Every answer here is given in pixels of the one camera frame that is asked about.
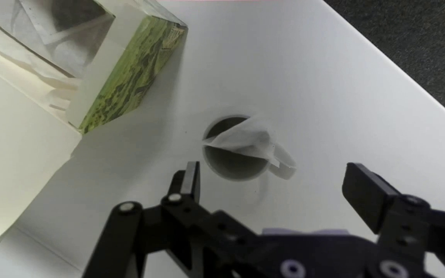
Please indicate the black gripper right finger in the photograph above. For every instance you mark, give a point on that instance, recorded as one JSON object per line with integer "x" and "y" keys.
{"x": 407, "y": 226}

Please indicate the tea bags inside box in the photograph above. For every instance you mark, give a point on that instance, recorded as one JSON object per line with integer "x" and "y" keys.
{"x": 65, "y": 33}

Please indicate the white tea bag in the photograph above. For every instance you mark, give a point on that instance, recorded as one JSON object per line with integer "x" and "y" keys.
{"x": 241, "y": 134}

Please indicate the green tea bag box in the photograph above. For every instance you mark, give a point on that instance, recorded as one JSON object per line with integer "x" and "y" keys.
{"x": 45, "y": 111}

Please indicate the white tea cup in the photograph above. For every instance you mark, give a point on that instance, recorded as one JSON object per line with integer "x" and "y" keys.
{"x": 237, "y": 167}

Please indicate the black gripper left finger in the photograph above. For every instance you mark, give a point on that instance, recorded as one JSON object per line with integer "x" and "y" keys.
{"x": 201, "y": 244}

